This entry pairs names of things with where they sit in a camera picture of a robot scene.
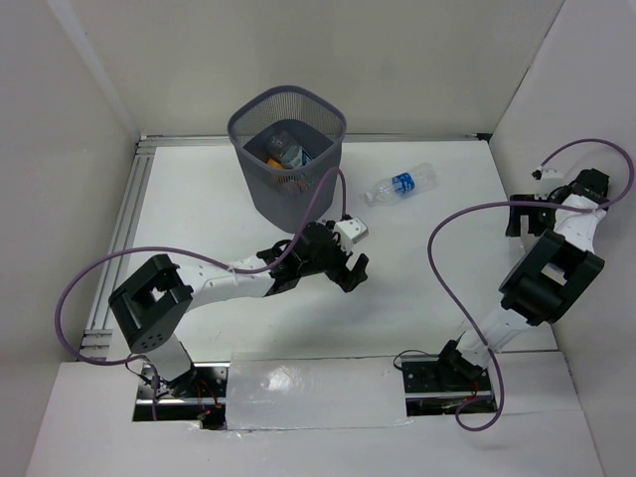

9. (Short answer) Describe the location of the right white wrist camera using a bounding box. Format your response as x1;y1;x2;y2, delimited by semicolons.
532;167;564;200

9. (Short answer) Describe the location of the clear bottle blue label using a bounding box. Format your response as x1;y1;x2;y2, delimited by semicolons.
362;163;438;206

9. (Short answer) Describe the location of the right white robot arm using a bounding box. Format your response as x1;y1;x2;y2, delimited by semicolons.
433;169;609;390

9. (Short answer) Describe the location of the orange juice bottle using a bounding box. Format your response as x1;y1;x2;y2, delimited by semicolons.
266;158;285;170

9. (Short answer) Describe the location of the grey mesh waste bin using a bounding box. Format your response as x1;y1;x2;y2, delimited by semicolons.
228;85;347;233

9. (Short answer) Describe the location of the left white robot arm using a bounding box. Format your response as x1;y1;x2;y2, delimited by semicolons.
108;216;369;398

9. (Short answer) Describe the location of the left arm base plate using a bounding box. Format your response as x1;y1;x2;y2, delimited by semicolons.
125;362;230;430

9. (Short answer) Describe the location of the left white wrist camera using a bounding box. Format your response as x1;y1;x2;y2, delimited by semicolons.
334;216;369;249

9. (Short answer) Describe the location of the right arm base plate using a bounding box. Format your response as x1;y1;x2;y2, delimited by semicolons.
394;350;497;417

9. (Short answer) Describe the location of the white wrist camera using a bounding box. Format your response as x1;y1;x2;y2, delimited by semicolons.
334;216;369;249
532;167;564;200

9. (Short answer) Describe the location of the aluminium frame rail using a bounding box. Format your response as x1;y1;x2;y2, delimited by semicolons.
110;141;508;361

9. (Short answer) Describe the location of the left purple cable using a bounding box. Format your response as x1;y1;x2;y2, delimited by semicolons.
54;167;352;421

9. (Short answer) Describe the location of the crushed bottle green label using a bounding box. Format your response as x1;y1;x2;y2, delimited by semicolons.
266;130;313;170

